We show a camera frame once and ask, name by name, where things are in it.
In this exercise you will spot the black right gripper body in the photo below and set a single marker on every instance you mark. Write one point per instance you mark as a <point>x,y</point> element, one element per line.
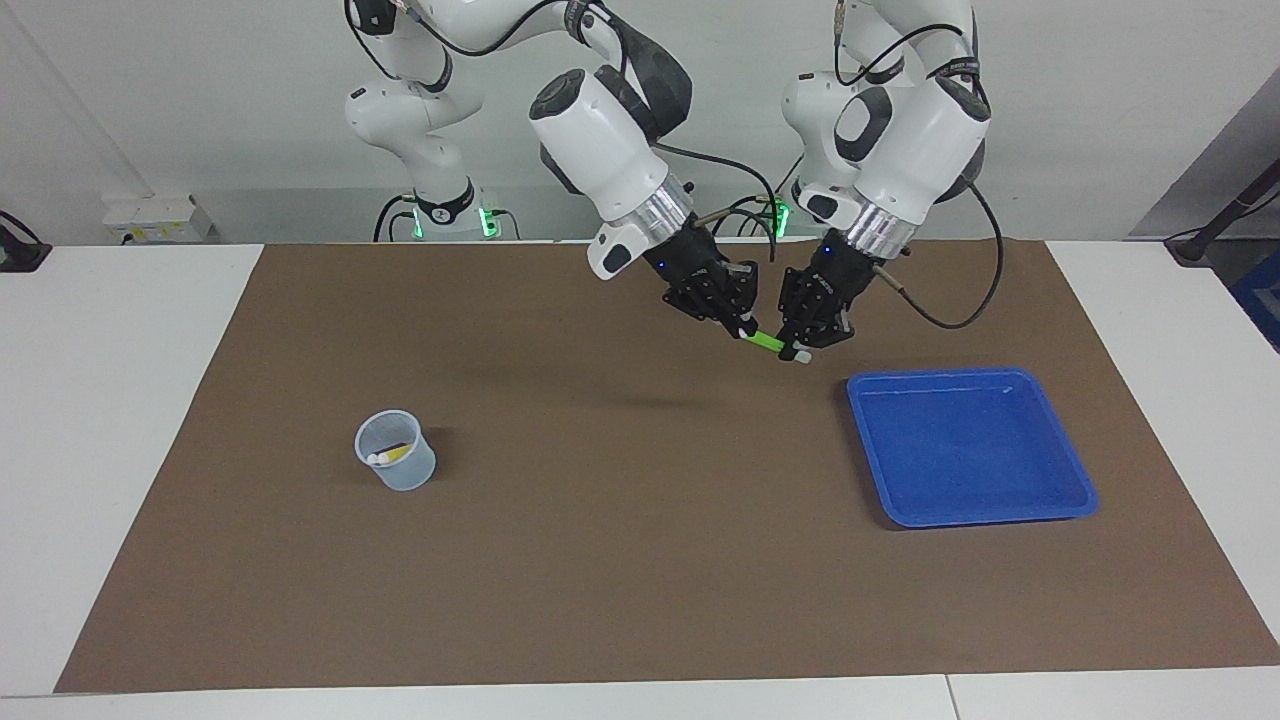
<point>695,265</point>

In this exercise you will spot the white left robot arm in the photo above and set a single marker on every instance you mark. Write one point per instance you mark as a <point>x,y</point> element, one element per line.
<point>920,140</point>

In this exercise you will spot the yellow pen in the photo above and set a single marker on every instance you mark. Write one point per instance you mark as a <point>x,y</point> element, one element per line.
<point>395,453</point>

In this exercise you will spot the black stand pole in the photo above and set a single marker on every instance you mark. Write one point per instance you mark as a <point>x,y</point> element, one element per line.
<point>1230,215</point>

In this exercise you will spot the blue plastic tray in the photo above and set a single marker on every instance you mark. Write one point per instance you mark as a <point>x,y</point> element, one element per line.
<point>970,450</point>

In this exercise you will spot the black clamp mount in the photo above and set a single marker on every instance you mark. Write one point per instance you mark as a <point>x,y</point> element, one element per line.
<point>20,250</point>

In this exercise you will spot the brown table mat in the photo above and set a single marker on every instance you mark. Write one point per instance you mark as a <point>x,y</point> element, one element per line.
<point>640,550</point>

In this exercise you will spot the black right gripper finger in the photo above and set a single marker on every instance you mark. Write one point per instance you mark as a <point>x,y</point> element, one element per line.
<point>705,308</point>
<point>742,290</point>

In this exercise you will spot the translucent plastic cup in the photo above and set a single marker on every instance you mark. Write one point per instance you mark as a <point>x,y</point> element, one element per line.
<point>410,475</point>

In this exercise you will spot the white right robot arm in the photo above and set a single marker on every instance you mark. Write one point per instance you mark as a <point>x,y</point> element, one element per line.
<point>600,150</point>

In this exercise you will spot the green pen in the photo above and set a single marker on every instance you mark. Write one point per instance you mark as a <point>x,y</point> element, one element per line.
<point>768,343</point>

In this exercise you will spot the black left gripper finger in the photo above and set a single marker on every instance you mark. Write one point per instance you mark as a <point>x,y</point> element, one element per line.
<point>833,325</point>
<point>795,300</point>

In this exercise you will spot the white power strip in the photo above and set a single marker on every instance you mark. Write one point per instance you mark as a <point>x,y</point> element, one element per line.
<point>160,220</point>

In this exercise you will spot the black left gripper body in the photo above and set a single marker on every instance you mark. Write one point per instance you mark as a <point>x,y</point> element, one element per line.
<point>840,270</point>

